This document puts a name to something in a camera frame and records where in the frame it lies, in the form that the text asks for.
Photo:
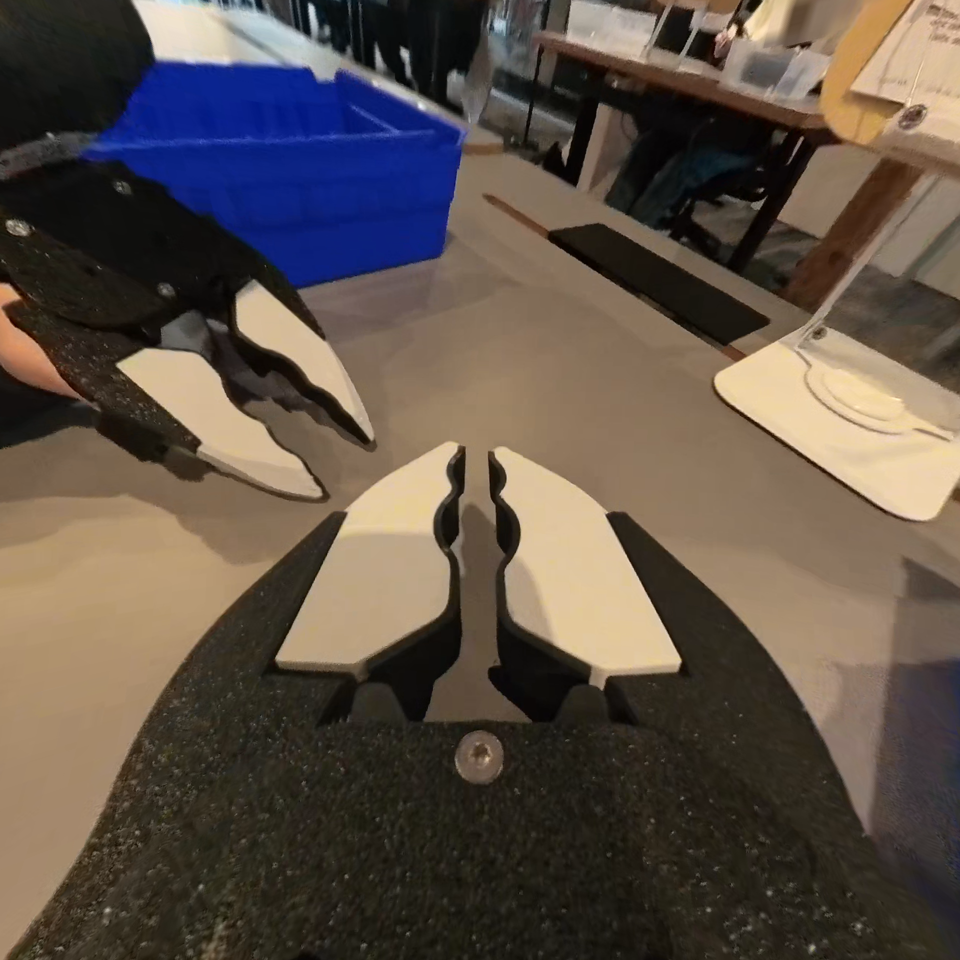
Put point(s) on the dark office chair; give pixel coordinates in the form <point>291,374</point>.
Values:
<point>697,180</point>

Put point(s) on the thin wooden stick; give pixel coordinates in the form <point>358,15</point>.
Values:
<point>521,214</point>

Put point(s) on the person's left hand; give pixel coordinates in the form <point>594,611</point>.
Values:
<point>26,352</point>

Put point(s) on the wooden table with dark legs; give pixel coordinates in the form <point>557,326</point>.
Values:
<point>675,81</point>

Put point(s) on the clear plastic container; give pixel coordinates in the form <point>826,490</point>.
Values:
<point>765,67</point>
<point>607,19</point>

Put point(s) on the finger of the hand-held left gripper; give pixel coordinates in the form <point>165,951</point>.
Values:
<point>292,337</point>
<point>195,405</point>

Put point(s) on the black rectangular mat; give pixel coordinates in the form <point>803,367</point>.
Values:
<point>660,281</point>

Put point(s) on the tan board with white paper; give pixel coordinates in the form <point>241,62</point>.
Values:
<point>900,52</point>

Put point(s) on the white stand with clear post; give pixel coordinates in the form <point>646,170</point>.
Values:
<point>825,450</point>

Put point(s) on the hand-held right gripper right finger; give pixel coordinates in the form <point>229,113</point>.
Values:
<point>585,592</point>

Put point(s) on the blue plastic bin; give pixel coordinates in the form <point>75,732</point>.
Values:
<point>300,187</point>

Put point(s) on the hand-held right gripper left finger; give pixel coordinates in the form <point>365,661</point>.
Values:
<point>375,585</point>

